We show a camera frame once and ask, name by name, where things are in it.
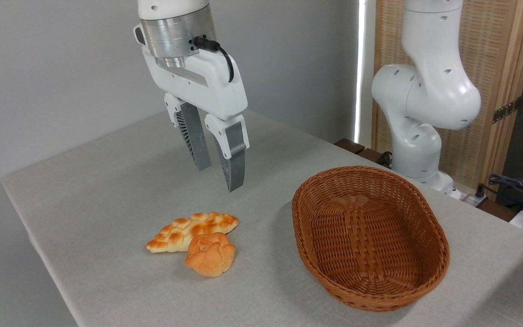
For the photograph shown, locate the grey tablecloth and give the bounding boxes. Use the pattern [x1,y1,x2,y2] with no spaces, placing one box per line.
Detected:
[0,109,523,327]

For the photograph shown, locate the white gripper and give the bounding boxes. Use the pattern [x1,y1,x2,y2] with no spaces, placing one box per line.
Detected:
[133,25,250,193]

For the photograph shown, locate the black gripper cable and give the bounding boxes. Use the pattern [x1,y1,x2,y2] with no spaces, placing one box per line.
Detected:
[192,36,235,84]

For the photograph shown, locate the round bread roll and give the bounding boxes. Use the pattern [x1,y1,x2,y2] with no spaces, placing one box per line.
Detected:
[184,233,236,278]

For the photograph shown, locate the dark bundled cables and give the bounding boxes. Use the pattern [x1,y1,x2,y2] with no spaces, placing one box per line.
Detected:
[487,173,523,206]

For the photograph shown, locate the brown wicker basket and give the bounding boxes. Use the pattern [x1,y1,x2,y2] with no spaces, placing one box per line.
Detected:
[291,165,450,312]

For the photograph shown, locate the long braided bread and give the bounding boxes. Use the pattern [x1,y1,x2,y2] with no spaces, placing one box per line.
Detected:
[145,212,239,253]

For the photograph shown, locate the dark wooden furniture piece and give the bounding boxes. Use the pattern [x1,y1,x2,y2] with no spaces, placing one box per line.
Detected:
[334,138,394,168]

